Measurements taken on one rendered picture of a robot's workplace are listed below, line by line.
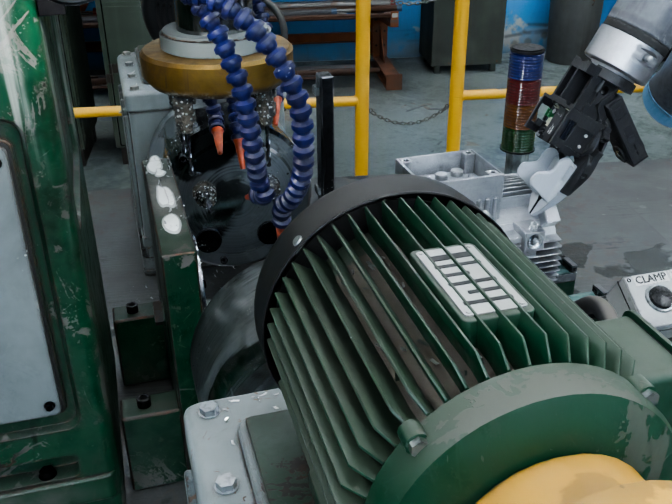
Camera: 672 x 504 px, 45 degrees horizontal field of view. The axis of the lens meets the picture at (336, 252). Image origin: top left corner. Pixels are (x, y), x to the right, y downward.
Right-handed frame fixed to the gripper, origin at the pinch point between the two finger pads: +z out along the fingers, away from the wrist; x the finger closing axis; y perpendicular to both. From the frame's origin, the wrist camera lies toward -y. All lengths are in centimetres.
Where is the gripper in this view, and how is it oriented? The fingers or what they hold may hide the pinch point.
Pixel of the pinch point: (540, 208)
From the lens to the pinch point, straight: 115.3
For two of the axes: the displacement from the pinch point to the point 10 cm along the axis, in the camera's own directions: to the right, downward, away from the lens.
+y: -8.4, -3.2, -4.4
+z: -4.7, 8.3, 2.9
